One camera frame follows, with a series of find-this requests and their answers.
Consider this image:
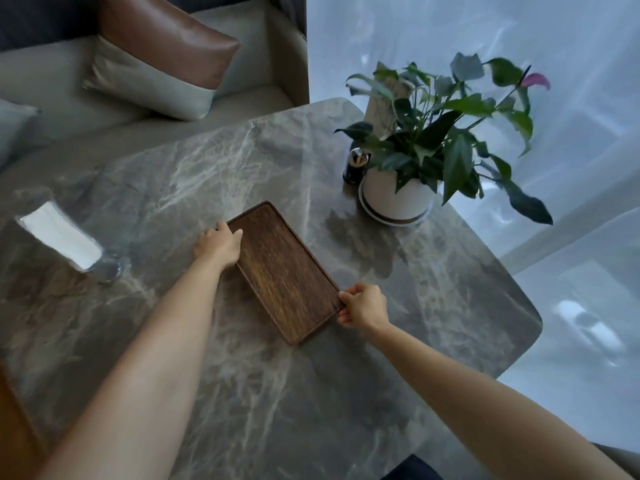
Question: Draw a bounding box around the person's right hand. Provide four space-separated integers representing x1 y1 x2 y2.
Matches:
337 283 391 331

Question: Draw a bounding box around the person's left hand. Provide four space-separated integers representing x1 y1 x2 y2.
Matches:
193 221 244 271

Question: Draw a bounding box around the dark wooden tray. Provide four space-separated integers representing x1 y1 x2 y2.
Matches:
226 201 347 346

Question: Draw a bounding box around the person's right forearm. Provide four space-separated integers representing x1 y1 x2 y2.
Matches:
369 322 635 480

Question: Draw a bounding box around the person's left forearm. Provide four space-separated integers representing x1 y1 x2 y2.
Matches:
35 256 232 480

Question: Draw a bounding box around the white plant pot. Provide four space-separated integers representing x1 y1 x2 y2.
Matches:
361 167 438 220

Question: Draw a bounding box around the black toothpick holder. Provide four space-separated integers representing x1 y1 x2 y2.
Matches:
342 147 371 186

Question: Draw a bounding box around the beige sofa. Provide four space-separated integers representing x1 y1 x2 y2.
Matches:
0 0 311 175

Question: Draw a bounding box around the clear tissue box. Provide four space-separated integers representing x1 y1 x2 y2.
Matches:
14 188 124 284

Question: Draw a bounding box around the white sheer curtain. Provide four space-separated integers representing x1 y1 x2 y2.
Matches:
306 0 640 453

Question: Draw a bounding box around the green potted plant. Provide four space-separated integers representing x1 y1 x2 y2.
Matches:
334 52 554 226

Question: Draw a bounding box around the wooden menu stand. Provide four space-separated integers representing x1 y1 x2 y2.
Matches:
363 77 414 140

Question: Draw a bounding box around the brown and beige cushion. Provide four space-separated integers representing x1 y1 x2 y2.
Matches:
82 0 241 121

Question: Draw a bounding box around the grey cushion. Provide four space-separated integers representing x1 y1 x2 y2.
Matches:
0 98 41 169

